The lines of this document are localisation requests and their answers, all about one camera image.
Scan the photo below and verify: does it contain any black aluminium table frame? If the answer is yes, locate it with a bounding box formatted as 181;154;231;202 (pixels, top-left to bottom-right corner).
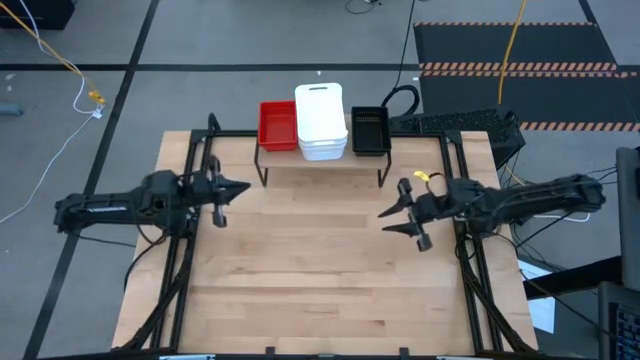
119;112;539;357

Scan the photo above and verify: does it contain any red slotted plastic basket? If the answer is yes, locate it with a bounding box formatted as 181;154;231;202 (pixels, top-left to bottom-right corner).
257;100;299;153

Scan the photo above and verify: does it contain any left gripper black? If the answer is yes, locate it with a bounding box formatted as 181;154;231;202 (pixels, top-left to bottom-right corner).
191;155;252;229

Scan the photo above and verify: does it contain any black hanging cable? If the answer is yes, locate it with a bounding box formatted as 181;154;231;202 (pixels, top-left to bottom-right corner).
381;0;422;119

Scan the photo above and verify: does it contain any black equipment case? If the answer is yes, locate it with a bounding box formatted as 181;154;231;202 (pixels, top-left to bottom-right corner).
0;0;77;30

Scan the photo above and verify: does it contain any white floor cable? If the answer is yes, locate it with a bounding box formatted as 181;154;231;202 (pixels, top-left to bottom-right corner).
0;0;104;225

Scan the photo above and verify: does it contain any black striped-edge floor mat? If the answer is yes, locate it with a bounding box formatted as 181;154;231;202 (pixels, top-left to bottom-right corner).
418;69;640;134
413;21;620;71

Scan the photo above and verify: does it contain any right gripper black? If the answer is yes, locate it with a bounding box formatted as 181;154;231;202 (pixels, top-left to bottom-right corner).
377;177;454;253

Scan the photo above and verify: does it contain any white paper sheet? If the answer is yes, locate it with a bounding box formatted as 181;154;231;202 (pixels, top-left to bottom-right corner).
518;259;557;335

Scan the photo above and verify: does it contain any black desk bar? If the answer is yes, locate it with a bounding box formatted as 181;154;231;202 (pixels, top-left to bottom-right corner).
522;255;624;301

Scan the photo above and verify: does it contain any yellow hanging cable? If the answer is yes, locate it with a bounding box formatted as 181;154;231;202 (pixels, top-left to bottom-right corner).
498;0;529;105

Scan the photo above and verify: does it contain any yellow cable yellow connector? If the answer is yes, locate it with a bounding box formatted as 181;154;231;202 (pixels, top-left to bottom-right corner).
0;2;106;105

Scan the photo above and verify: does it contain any black slotted plastic basket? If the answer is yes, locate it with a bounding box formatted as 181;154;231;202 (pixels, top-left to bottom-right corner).
350;105;393;157

